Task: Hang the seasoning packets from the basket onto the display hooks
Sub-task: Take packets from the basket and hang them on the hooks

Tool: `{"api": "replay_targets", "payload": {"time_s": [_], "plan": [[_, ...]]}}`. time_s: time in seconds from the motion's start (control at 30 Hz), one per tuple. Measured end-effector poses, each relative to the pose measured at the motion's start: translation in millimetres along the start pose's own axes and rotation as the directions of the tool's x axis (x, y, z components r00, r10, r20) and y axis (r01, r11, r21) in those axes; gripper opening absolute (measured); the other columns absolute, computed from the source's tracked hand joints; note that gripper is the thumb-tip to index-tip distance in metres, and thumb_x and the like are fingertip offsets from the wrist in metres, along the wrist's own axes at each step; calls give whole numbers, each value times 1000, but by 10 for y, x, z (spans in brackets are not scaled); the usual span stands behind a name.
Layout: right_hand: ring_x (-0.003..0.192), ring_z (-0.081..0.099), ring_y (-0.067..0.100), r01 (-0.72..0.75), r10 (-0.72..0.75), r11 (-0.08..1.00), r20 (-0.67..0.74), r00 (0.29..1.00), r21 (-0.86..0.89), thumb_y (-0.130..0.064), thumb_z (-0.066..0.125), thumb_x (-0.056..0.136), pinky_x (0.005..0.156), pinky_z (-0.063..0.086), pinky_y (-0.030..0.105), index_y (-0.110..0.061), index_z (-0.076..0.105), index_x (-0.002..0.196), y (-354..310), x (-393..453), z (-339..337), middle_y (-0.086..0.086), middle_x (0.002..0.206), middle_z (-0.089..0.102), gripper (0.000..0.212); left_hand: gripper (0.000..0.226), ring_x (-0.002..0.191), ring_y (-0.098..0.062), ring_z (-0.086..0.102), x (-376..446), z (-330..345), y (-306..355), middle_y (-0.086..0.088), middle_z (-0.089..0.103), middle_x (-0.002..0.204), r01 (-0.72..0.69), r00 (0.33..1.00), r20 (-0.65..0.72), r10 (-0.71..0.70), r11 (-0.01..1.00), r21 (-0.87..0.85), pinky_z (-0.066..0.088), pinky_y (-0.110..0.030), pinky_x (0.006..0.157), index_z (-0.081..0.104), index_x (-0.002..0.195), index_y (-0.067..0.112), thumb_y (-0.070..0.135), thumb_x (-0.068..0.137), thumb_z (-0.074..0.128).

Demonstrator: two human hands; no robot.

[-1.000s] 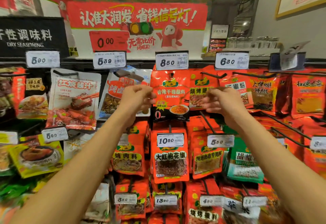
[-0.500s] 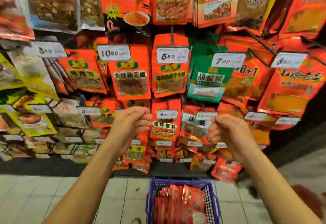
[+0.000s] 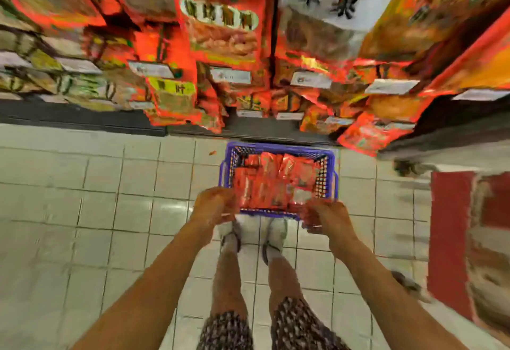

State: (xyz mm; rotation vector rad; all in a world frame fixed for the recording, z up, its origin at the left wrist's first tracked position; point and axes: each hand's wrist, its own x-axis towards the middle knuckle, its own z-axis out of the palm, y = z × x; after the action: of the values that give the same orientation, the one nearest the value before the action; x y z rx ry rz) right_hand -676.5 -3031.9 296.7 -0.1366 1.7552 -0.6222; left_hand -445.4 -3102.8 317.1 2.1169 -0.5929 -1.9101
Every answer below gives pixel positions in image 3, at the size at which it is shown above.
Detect person's leg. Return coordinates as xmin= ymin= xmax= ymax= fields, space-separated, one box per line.
xmin=209 ymin=238 xmax=250 ymax=319
xmin=267 ymin=254 xmax=320 ymax=307

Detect grey right shoe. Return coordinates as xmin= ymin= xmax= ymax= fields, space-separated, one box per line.
xmin=263 ymin=218 xmax=290 ymax=266

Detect dark patterned shorts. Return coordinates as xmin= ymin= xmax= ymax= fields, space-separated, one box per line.
xmin=197 ymin=296 xmax=352 ymax=350

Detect person's right forearm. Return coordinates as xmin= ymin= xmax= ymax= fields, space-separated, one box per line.
xmin=330 ymin=230 xmax=471 ymax=350

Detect blue plastic basket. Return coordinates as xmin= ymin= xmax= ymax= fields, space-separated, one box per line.
xmin=219 ymin=140 xmax=339 ymax=221

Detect person's right leg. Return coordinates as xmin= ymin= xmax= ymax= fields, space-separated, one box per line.
xmin=267 ymin=254 xmax=320 ymax=307

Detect grey left shoe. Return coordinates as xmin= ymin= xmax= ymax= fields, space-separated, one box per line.
xmin=220 ymin=220 xmax=244 ymax=255

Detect pile of red seasoning packets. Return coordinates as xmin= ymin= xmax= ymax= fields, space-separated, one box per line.
xmin=233 ymin=152 xmax=324 ymax=213

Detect person's left forearm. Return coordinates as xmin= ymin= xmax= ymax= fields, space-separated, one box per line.
xmin=72 ymin=222 xmax=220 ymax=350

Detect person's right hand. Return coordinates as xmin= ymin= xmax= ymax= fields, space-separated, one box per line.
xmin=301 ymin=197 xmax=357 ymax=251

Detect person's left leg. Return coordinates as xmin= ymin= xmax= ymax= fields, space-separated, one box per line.
xmin=209 ymin=238 xmax=250 ymax=319

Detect person's left hand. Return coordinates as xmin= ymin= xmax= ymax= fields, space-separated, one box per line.
xmin=190 ymin=186 xmax=240 ymax=239

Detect grey shoe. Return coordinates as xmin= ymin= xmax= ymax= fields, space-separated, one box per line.
xmin=220 ymin=220 xmax=244 ymax=255
xmin=263 ymin=218 xmax=290 ymax=266

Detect assorted green brown packets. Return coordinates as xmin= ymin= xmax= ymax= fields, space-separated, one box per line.
xmin=0 ymin=27 xmax=145 ymax=112

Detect rows of hanging red packets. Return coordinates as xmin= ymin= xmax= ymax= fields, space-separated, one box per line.
xmin=0 ymin=0 xmax=510 ymax=158

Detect hanging display of seasoning packets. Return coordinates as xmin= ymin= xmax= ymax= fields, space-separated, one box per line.
xmin=0 ymin=51 xmax=510 ymax=124

